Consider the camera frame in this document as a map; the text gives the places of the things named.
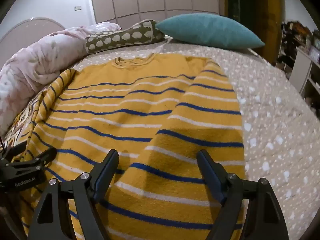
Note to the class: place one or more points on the yellow brown patterned blanket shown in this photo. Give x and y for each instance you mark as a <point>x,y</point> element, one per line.
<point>25,120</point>

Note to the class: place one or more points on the pink rounded headboard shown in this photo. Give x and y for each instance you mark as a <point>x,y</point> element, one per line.
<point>22,28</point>

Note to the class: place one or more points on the white cluttered shelf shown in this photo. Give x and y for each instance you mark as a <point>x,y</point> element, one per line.
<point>303,60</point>

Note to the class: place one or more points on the teal pillow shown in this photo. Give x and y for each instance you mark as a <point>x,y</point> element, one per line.
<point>207,31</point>

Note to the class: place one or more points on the dark wooden door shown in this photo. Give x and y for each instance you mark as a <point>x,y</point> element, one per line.
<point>250,5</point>

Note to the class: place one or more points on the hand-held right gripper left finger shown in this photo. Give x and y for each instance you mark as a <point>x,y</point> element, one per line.
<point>107,177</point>

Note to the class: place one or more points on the yellow striped sweater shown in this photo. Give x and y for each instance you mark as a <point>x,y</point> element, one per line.
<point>150,105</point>

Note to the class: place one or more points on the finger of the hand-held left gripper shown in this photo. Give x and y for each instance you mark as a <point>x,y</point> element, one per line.
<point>37,160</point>
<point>15,148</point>

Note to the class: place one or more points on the green pillow with white spots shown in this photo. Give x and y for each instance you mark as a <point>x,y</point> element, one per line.
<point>125,37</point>

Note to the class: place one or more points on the pink floral duvet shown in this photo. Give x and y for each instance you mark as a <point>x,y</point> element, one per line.
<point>37,60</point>

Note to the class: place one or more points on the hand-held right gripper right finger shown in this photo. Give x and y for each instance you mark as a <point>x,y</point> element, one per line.
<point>210,177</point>

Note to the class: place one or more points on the white wall switch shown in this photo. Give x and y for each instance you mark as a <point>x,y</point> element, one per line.
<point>78,8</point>

